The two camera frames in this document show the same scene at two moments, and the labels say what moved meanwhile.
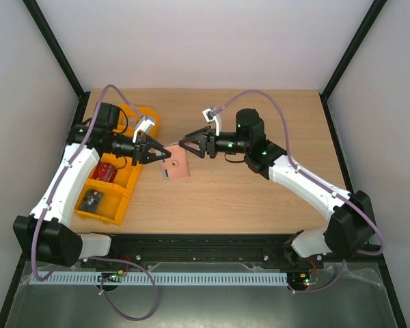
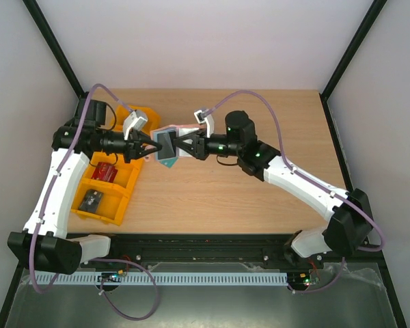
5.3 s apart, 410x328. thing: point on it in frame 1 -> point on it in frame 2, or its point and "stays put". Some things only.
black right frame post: (346, 57) stays put
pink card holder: (178, 165) -> (165, 136)
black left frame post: (35, 11) stays put
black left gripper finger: (151, 159) -> (145, 152)
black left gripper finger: (151, 143) stays put
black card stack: (91, 201) stays put
